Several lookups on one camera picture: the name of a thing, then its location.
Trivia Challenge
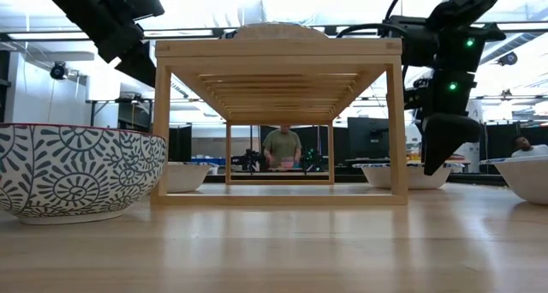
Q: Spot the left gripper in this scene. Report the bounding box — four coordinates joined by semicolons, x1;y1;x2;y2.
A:
96;22;158;89

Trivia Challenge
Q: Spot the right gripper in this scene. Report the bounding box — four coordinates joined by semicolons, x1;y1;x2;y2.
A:
421;69;483;177

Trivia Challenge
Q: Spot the white bowl blue rim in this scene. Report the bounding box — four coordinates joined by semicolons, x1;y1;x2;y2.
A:
353;161;466;190
165;160;215;194
479;155;548;206

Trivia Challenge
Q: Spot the grey floral patterned bowl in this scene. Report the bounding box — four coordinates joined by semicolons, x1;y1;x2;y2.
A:
0;123;168;225

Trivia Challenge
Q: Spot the red patterned bowl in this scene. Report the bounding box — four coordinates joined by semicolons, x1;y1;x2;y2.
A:
222;21;331;39

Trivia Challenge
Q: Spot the wooden slatted shelf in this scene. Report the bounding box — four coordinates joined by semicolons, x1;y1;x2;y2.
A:
150;38;409;207

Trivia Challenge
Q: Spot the black metal table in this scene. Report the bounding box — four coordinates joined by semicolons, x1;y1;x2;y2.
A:
85;96;154;134

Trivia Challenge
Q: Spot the black monitor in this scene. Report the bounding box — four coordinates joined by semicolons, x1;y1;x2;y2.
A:
346;117;390;159

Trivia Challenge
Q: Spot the person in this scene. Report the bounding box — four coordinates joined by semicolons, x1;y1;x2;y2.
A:
511;135;548;159
261;124;303;170

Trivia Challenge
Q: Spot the black ceiling truss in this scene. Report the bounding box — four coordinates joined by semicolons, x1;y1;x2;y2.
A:
0;21;548;41

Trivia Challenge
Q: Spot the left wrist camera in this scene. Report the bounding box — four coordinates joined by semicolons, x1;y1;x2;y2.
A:
123;0;166;21

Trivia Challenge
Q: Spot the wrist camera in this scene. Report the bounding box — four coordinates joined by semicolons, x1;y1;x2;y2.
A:
383;14;438;68
123;0;166;21

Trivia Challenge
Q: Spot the black ceiling camera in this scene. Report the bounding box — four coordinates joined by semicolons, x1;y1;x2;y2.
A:
496;51;519;67
49;61;69;82

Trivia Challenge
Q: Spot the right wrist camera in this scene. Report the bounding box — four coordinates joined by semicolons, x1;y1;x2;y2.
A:
383;14;438;68

